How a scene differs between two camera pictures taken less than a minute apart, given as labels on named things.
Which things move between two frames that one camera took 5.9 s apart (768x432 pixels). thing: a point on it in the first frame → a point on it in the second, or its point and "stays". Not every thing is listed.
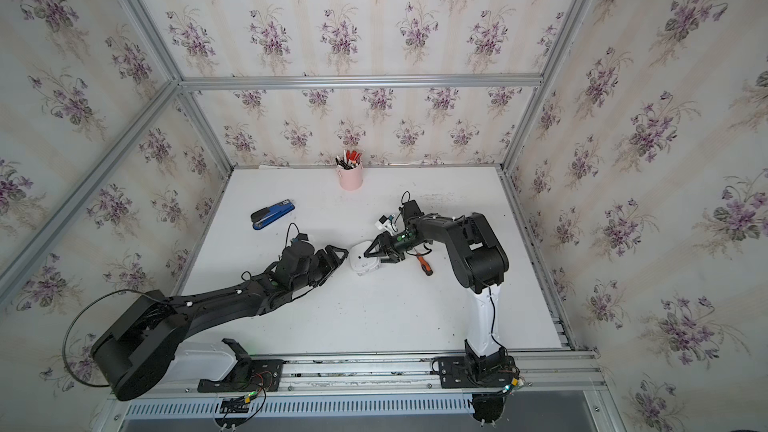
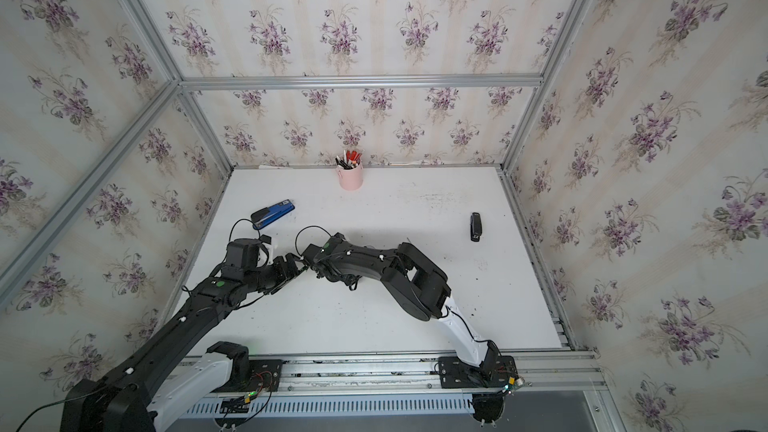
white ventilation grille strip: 308,407 stays
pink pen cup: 351,179 stays
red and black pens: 350,159 stays
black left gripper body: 320,269 → 274,276
